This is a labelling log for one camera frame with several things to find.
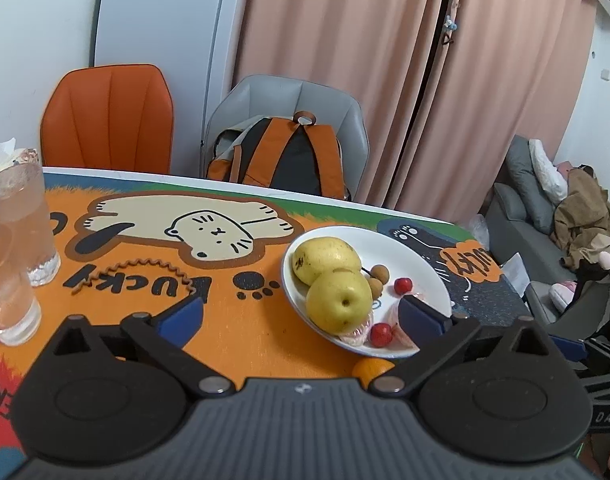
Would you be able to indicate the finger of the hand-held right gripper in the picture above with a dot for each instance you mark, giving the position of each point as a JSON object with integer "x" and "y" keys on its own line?
{"x": 570, "y": 349}

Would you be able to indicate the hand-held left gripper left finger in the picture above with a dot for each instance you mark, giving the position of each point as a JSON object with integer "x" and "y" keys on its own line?
{"x": 180, "y": 317}

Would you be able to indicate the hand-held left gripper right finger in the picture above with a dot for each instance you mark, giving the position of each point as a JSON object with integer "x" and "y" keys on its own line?
{"x": 420, "y": 317}

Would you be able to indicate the small red cherry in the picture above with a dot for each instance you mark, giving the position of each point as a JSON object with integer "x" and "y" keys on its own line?
{"x": 402, "y": 286}
{"x": 381, "y": 334}

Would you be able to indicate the brown longan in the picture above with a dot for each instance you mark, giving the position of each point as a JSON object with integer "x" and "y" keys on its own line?
{"x": 376, "y": 291}
{"x": 381, "y": 274}

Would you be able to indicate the white plate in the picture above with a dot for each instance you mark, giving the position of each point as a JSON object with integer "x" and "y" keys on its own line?
{"x": 415, "y": 260}

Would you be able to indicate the orange tangerine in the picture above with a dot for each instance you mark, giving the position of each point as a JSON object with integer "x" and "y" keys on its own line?
{"x": 372, "y": 371}

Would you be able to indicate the yellow pear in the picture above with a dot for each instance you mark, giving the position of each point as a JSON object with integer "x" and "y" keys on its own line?
{"x": 325, "y": 257}
{"x": 337, "y": 300}

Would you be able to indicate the cat printed table mat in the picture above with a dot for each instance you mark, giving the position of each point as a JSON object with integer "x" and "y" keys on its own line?
{"x": 235, "y": 330}

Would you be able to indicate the black cloth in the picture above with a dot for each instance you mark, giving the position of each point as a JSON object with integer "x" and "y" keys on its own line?
{"x": 605, "y": 300}

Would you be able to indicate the white paper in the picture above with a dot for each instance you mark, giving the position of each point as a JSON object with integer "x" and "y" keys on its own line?
{"x": 517, "y": 272}

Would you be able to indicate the clear plastic bag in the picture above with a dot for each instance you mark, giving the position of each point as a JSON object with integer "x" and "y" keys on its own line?
{"x": 480, "y": 230}

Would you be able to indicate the brown jacket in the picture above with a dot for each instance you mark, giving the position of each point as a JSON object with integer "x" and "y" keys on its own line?
{"x": 585, "y": 215}

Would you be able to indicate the grey sofa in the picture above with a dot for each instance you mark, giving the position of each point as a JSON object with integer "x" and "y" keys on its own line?
{"x": 515, "y": 220}

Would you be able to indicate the grey cushion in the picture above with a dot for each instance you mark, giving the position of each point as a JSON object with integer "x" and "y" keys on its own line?
{"x": 527, "y": 185}

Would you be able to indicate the clear drinking glass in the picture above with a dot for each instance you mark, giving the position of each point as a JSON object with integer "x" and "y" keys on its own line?
{"x": 5, "y": 290}

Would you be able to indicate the white pillow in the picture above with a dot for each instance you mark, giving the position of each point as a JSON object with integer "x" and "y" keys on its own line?
{"x": 547, "y": 167}

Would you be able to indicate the textured drinking glass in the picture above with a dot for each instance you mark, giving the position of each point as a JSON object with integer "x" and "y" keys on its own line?
{"x": 22, "y": 220}

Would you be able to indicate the orange and black backpack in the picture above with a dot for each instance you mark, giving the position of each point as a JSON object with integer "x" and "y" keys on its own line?
{"x": 285, "y": 160}

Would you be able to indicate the orange chair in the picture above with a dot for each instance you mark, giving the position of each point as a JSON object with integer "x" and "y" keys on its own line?
{"x": 110, "y": 120}

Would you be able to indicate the grey chair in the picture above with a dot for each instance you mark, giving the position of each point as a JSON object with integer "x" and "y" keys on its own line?
{"x": 330, "y": 105}

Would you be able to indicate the white tissue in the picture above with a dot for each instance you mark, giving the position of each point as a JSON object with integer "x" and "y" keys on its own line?
{"x": 2, "y": 152}

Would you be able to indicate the pink curtain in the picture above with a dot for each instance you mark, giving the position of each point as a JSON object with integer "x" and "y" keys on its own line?
{"x": 345, "y": 35}
{"x": 510, "y": 85}

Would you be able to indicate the hanging toy charm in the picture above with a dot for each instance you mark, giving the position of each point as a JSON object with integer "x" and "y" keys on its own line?
{"x": 450, "y": 24}

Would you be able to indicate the white door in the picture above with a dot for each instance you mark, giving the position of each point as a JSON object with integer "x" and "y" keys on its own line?
{"x": 175, "y": 20}

